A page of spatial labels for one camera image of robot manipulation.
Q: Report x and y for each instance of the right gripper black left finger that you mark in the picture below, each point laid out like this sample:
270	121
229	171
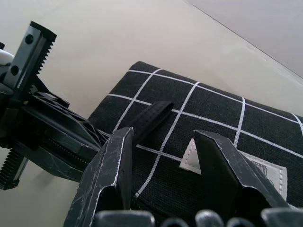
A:
101	170

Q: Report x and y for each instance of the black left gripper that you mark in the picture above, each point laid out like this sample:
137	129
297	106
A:
26	59

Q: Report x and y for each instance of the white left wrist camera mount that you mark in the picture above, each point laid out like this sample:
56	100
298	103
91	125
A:
6	56

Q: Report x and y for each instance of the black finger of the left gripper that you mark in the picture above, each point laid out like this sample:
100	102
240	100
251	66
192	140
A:
54	158

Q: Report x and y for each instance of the black white-grid pencil case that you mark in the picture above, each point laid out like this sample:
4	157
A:
213	111

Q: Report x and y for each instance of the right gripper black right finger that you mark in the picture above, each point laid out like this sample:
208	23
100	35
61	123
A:
217	160

